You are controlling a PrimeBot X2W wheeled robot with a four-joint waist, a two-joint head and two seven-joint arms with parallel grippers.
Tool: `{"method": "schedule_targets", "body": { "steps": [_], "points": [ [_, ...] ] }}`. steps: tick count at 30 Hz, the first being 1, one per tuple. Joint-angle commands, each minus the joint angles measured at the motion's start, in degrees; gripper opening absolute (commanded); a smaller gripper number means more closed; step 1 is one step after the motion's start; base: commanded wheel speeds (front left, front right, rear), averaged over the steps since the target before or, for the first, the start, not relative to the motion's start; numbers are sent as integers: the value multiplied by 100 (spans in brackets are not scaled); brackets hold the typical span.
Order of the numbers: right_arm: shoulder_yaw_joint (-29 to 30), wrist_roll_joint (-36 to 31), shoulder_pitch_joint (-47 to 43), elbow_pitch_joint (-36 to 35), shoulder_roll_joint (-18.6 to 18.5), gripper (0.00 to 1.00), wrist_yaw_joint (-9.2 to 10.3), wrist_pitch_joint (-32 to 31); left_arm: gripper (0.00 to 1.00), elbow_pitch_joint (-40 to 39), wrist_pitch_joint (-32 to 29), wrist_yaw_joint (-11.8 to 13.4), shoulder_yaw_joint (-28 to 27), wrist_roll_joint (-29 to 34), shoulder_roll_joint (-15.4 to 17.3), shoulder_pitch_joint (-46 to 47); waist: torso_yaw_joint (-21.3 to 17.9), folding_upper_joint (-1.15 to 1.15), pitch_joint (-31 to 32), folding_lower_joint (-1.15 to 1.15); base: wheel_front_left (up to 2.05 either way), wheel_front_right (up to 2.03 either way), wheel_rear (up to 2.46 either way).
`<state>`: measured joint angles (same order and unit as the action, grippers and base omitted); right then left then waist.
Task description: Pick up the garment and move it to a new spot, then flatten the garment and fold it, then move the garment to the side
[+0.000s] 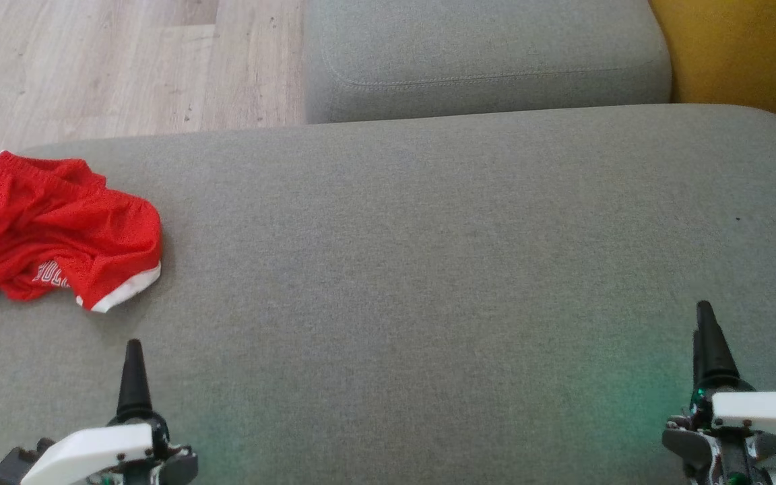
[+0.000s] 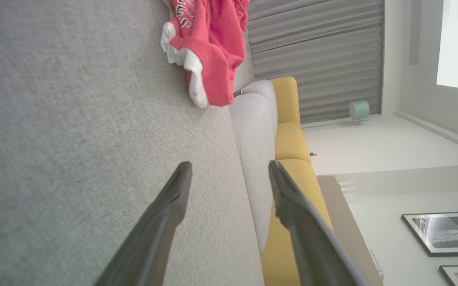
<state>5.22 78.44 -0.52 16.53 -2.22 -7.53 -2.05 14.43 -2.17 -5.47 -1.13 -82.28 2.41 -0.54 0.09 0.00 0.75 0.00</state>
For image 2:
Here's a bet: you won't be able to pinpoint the beige wooden ledge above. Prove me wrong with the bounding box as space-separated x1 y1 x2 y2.
316 175 384 286

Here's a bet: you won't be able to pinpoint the yellow sofa backrest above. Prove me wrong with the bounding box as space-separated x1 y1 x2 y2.
260 76 334 286

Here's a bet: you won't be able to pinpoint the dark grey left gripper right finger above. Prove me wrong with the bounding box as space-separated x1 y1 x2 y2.
268 160 371 286

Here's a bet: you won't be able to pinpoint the large black framed picture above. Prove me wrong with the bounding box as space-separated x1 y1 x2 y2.
401 211 458 257

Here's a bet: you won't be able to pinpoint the red basketball jersey black numbers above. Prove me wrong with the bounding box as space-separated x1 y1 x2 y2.
160 0 246 108

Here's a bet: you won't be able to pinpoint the grey pleated curtain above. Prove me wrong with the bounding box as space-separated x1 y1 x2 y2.
247 0 385 124

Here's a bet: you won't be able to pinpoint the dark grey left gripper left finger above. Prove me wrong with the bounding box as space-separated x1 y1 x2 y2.
94 161 193 286

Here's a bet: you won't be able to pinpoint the mint green round lamp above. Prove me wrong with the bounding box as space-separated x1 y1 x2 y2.
349 100 371 124

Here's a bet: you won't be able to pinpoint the small grey sofa seat cushion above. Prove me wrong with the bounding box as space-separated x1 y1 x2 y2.
229 79 278 255

